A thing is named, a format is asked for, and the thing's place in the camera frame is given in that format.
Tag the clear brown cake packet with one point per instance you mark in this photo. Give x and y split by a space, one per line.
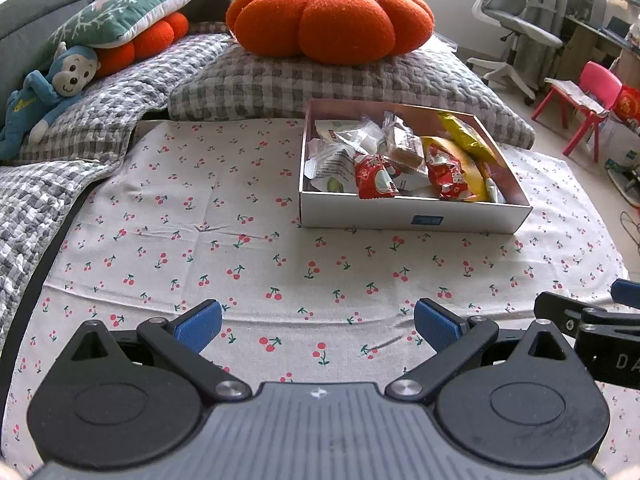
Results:
402 147

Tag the silver snack packet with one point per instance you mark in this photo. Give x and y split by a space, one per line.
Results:
495 191

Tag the grey checked blanket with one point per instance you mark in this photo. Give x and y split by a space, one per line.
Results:
75 125

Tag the clear white pastry packet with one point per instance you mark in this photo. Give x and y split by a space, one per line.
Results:
365 136

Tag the large orange pumpkin pillow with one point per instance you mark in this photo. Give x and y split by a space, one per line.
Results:
330 15

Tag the small orange pumpkin pillow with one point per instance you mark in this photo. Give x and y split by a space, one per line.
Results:
145 42

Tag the grey headboard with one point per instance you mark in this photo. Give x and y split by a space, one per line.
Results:
35 15

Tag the blue monkey plush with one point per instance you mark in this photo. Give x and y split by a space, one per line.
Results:
45 100

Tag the red snack packet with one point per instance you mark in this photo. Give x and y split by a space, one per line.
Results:
450 172
375 177

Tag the cherry print bed sheet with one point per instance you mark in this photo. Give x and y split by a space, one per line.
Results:
200 240

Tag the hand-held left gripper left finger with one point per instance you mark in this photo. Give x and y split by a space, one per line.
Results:
200 328

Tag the white green-print snack packet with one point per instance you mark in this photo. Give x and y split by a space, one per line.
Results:
330 170

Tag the wooden desk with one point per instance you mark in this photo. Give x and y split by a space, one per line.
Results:
585 40

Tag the pink cardboard box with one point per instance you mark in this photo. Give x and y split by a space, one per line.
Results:
375 218

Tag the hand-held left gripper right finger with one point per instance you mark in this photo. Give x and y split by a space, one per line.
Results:
437 326

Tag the patterned cloth on chair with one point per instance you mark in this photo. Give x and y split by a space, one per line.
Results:
575 94

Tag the green snowflake pillow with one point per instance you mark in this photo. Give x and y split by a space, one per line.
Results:
115 17

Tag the red gift bag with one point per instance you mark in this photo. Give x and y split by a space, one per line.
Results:
629 104

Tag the small yellow snack packet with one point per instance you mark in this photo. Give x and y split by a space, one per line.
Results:
466 132

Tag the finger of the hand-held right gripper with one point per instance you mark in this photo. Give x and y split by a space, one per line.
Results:
557 309
627 292

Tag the white cardboard box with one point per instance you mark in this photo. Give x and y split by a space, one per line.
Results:
617 145

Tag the pink plastic child chair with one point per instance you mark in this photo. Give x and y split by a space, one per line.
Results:
600 85

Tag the large yellow snack packet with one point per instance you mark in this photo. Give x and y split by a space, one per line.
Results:
477 172

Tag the grey office chair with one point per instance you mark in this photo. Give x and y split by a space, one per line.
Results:
515 20

